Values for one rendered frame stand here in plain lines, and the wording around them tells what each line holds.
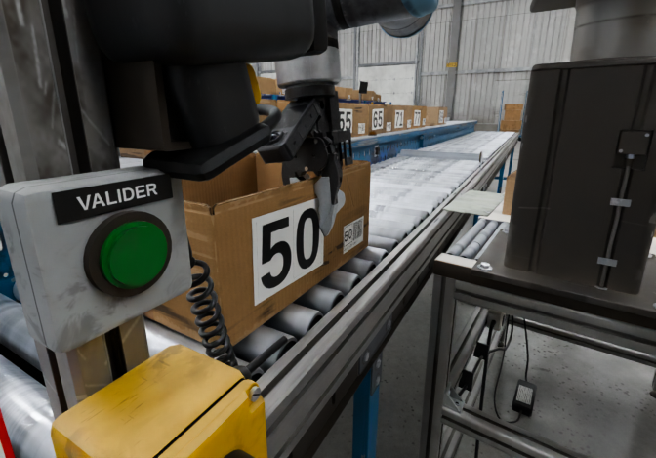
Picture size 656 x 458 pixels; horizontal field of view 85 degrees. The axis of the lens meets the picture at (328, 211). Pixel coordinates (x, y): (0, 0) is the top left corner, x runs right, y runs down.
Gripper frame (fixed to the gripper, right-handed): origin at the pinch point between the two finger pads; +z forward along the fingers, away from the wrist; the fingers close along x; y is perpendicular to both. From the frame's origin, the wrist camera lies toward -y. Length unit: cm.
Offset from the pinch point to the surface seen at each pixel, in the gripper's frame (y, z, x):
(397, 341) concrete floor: 96, 82, 24
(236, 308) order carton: -16.7, 4.8, 1.0
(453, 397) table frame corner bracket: 22.0, 41.5, -15.0
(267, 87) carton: 628, -120, 493
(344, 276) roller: 5.0, 9.7, -1.3
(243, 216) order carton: -14.7, -5.6, -0.2
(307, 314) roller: -7.8, 9.7, -2.2
